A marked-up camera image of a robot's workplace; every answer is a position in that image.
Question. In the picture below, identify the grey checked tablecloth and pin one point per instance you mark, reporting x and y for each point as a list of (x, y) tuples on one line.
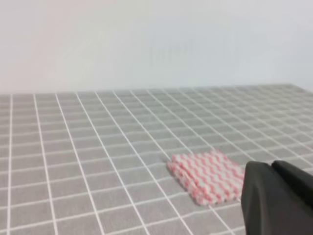
[(94, 163)]

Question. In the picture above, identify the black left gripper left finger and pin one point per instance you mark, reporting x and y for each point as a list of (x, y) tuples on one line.
[(270, 207)]

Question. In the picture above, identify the pink wavy striped towel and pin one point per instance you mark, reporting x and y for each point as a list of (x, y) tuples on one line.
[(210, 178)]

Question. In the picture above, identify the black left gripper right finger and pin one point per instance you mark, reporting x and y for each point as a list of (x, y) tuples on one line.
[(299, 181)]

